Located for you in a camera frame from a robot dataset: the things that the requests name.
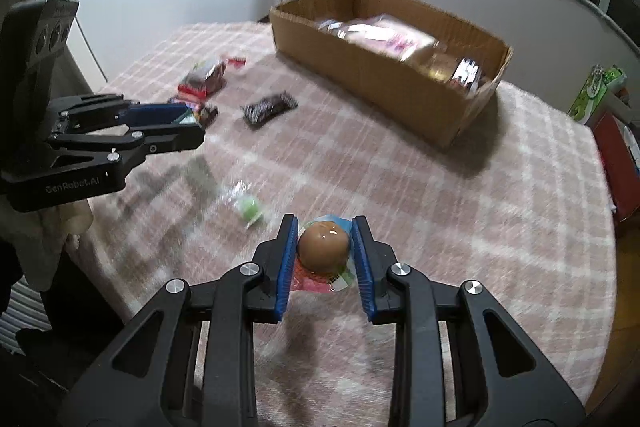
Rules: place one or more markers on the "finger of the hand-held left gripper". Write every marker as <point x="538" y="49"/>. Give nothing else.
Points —
<point x="170" y="139"/>
<point x="155" y="113"/>

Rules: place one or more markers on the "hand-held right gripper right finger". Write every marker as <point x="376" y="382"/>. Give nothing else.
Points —
<point x="363" y="267"/>

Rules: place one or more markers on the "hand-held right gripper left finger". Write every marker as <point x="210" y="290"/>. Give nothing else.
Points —
<point x="287" y="267"/>

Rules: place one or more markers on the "packed brown egg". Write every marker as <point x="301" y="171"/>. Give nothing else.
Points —
<point x="322" y="247"/>

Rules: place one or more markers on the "green snack packet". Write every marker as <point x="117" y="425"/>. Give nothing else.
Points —
<point x="206" y="114"/>

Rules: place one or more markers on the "clear red-ended snack packet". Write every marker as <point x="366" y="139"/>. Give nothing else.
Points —
<point x="467" y="74"/>
<point x="205" y="79"/>

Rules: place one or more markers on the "green candy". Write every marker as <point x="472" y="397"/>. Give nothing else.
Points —
<point x="248" y="207"/>

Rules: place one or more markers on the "brown chocolate bar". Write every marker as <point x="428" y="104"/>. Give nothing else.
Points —
<point x="267" y="108"/>

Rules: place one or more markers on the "cardboard box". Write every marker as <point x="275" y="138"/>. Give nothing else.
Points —
<point x="390" y="87"/>

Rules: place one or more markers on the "sliced bread packet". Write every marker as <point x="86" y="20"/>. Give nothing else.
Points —
<point x="385" y="38"/>

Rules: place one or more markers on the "pink checked tablecloth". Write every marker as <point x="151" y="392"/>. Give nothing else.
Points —
<point x="450" y="207"/>

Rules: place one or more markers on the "beige cloth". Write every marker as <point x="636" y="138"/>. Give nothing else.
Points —
<point x="70" y="219"/>

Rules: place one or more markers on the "grey pleated curtain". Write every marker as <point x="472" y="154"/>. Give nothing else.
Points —
<point x="25" y="317"/>

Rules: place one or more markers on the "red box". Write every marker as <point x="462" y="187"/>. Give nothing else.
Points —
<point x="615" y="157"/>

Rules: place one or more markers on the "green printed bag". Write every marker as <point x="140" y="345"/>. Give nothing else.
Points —
<point x="592" y="94"/>

